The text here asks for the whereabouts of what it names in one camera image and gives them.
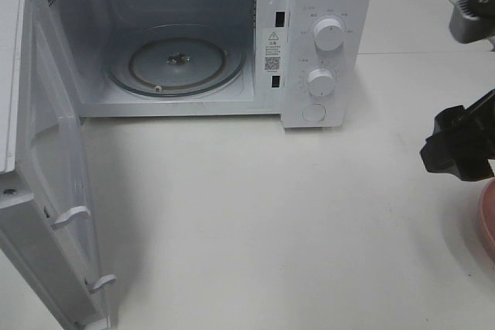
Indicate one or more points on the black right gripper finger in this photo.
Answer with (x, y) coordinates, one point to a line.
(459, 118)

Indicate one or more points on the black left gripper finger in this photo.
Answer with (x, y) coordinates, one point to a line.
(465, 155)

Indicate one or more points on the pink round plate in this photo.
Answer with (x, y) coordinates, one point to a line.
(486, 214)

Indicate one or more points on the round door release button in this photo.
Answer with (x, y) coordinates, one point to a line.
(314, 113)

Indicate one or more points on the white microwave knob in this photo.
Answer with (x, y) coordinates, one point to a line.
(328, 34)
(321, 83)

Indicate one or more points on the white microwave door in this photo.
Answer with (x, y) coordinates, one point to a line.
(47, 212)

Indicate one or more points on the white microwave oven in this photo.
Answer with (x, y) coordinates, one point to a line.
(90, 25)

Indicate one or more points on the white warning label sticker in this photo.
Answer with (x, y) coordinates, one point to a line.
(273, 49)

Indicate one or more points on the glass microwave turntable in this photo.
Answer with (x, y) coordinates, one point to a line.
(178, 60)

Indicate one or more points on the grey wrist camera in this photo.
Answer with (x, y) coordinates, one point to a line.
(472, 21)

